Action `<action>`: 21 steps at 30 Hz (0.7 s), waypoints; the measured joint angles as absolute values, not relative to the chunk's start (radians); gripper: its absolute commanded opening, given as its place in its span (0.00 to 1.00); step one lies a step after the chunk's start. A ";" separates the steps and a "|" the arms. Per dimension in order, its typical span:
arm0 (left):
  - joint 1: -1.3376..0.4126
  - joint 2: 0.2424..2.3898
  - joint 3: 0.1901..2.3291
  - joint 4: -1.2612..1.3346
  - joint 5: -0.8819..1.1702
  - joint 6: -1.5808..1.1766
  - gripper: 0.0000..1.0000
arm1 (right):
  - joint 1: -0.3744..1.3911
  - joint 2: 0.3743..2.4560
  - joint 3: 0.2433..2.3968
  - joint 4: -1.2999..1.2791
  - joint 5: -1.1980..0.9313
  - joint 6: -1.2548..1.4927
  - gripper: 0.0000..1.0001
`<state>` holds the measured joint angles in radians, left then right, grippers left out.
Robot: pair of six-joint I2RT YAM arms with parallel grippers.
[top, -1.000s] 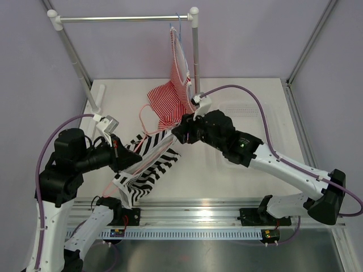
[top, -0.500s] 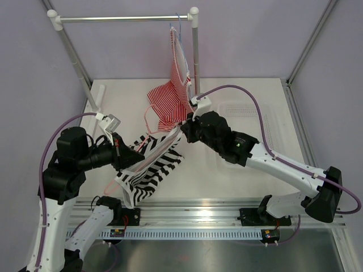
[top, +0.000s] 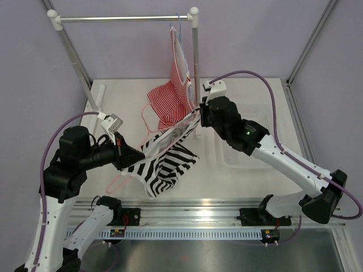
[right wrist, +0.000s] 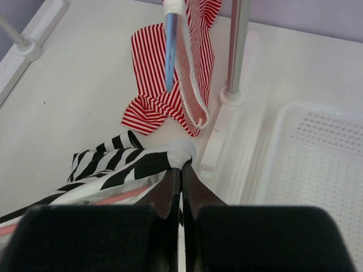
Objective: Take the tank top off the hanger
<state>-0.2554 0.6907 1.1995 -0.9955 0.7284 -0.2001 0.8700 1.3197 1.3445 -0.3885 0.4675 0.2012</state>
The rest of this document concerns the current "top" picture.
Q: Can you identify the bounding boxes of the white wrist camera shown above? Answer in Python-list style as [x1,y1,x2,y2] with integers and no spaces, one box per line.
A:
[202,80,227,105]
[97,112,123,144]

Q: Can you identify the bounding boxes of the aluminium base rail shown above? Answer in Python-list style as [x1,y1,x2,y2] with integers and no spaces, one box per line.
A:
[68,197,346,229]

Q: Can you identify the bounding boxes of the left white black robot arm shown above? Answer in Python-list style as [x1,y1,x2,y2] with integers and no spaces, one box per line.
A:
[16,126,145,271]

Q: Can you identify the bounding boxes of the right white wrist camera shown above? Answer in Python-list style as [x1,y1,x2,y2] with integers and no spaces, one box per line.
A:
[202,80,227,105]

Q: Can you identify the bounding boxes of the pink wire hanger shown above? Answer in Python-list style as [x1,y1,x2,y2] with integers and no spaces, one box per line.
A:
[106,102,159,194]

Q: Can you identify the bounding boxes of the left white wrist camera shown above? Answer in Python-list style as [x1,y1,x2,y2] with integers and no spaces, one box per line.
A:
[97,112,123,144]

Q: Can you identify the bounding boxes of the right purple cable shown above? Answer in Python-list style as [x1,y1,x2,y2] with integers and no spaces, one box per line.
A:
[208,70,363,220]

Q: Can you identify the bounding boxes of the blue wire hanger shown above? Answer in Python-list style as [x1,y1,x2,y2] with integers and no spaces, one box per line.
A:
[169,11,196,101]

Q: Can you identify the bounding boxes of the black white striped tank top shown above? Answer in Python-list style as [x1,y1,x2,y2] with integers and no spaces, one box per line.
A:
[121,109,200,199]

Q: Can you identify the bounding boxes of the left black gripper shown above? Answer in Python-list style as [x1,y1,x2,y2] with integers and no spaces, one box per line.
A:
[79,131,145,170]

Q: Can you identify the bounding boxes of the silver white clothes rack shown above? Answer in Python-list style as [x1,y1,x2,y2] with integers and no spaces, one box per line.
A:
[47,5,201,143]

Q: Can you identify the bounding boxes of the white plastic perforated basket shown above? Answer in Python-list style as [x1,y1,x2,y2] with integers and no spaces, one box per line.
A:
[217,100,282,170]

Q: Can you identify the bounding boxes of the white slotted cable duct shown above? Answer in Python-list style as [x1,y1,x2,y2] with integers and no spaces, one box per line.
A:
[65,228,263,240]

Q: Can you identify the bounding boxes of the purple cable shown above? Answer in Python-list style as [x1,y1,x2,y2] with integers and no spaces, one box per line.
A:
[208,70,363,220]
[29,111,100,269]

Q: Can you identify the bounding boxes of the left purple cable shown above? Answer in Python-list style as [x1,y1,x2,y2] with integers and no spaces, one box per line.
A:
[29,111,100,269]

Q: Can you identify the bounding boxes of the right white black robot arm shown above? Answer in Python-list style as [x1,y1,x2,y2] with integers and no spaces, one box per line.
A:
[200,96,347,224]

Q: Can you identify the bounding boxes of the red white striped tank top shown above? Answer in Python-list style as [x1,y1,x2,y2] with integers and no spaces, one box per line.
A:
[147,27,198,133]

